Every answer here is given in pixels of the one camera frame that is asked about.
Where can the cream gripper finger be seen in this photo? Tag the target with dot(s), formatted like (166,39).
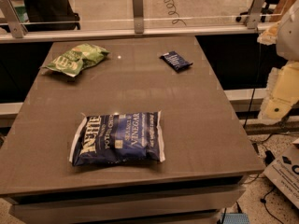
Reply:
(269,36)
(282,92)

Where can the blue rxbar blueberry bar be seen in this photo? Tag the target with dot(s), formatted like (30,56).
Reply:
(175,61)

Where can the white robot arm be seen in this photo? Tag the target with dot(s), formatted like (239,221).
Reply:
(287,45)

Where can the white printed sign board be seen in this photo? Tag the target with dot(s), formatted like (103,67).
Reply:
(283,172)

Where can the grey table drawer unit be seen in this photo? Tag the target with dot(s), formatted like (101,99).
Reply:
(201,205)

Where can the blue Kettle chips bag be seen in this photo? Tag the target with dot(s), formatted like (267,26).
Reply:
(117,138)

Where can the green chip bag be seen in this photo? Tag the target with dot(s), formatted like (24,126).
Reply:
(80,57)

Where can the clear plexiglass barrier panel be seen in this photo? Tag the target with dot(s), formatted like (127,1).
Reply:
(199,17)

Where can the right metal barrier bracket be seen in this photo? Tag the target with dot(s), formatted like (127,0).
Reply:
(254,14)

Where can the metal barrier bracket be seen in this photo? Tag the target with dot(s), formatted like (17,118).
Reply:
(15,27)
(254,14)
(138,14)

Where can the middle metal barrier bracket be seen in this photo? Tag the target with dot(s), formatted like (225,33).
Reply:
(138,14)

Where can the left metal barrier bracket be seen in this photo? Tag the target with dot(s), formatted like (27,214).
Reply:
(15,27)

